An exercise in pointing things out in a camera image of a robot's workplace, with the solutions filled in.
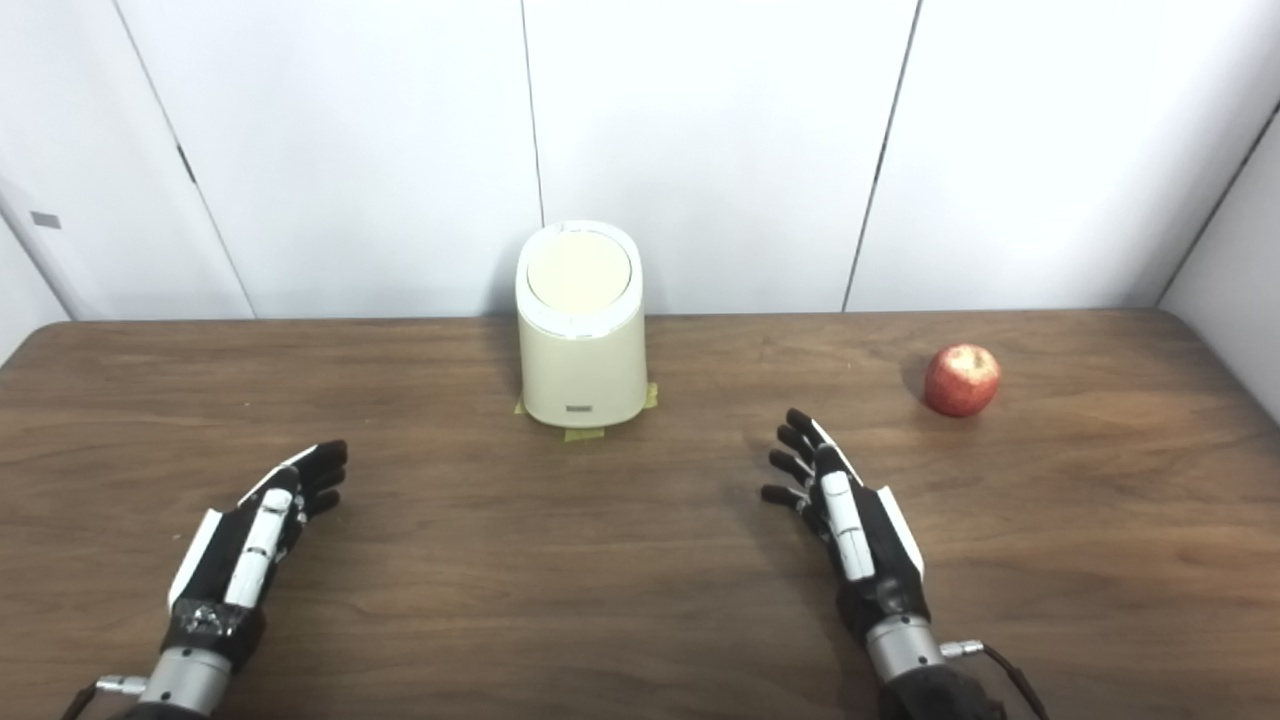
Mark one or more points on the cream-colored bin body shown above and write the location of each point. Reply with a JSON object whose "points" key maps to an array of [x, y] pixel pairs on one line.
{"points": [[585, 370]]}

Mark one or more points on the gray wall label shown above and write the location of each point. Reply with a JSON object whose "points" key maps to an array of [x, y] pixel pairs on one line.
{"points": [[45, 220]]}

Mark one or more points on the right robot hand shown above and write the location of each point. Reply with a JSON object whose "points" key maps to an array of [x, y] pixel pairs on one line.
{"points": [[875, 550]]}

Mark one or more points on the red apple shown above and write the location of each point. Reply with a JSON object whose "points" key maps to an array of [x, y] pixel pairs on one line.
{"points": [[962, 380]]}

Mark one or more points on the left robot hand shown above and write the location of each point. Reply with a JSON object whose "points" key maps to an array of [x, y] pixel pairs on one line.
{"points": [[215, 570]]}

